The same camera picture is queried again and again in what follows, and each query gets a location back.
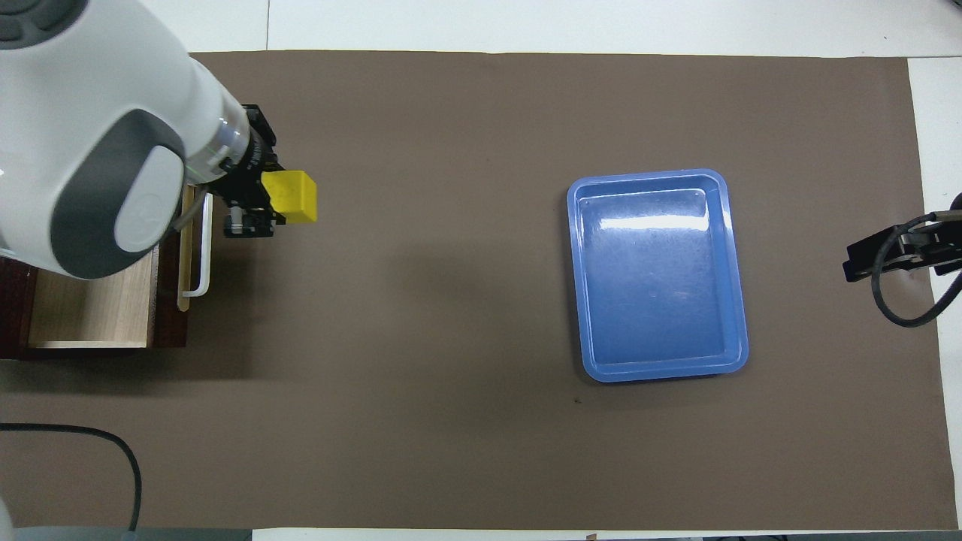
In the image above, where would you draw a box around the yellow cube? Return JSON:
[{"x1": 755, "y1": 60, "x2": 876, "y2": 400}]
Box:
[{"x1": 261, "y1": 170, "x2": 319, "y2": 225}]

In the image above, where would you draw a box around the wooden drawer with dark front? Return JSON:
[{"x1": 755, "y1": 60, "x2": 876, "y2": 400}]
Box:
[{"x1": 29, "y1": 184, "x2": 198, "y2": 350}]

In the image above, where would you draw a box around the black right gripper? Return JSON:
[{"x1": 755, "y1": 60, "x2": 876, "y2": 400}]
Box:
[{"x1": 843, "y1": 218, "x2": 962, "y2": 283}]

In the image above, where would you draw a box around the brown table mat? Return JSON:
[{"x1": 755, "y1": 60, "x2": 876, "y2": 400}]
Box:
[{"x1": 0, "y1": 50, "x2": 959, "y2": 530}]

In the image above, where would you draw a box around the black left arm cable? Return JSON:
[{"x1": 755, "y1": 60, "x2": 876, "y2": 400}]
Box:
[{"x1": 0, "y1": 423, "x2": 144, "y2": 530}]

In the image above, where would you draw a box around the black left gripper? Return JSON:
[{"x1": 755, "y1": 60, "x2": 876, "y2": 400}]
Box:
[{"x1": 218, "y1": 105, "x2": 288, "y2": 238}]

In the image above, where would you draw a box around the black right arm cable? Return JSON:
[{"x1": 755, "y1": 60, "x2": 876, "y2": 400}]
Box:
[{"x1": 870, "y1": 213, "x2": 962, "y2": 328}]

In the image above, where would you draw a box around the blue plastic tray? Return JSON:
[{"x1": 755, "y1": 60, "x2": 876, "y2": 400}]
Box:
[{"x1": 566, "y1": 168, "x2": 750, "y2": 384}]

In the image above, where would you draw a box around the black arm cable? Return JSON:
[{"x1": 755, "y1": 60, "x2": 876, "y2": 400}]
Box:
[
  {"x1": 870, "y1": 213, "x2": 962, "y2": 328},
  {"x1": 0, "y1": 423, "x2": 144, "y2": 530}
]

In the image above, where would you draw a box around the white drawer handle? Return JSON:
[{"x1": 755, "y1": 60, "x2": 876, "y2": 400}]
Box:
[{"x1": 183, "y1": 194, "x2": 214, "y2": 298}]

